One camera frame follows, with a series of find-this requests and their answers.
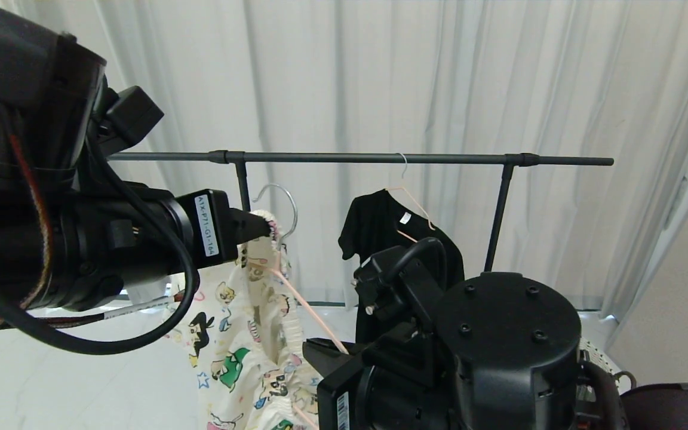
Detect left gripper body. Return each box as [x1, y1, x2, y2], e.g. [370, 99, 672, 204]
[62, 189, 240, 311]

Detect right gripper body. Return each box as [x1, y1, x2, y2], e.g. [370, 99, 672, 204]
[317, 358, 458, 430]

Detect pink clothes hanger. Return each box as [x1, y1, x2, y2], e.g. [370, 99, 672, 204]
[247, 183, 351, 430]
[386, 153, 436, 242]

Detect cream printed garment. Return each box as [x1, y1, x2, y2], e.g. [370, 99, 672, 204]
[168, 209, 327, 430]

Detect black garment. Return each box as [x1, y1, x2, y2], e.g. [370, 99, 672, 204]
[338, 190, 466, 344]

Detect black clothes rack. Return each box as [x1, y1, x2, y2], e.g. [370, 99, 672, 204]
[108, 150, 615, 272]

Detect white laundry basket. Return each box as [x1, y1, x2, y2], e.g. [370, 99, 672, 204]
[580, 337, 637, 395]

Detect white curtain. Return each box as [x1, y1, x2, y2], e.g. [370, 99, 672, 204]
[0, 0, 688, 323]

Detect black cable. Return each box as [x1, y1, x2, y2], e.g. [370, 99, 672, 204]
[401, 237, 448, 287]
[0, 134, 200, 356]

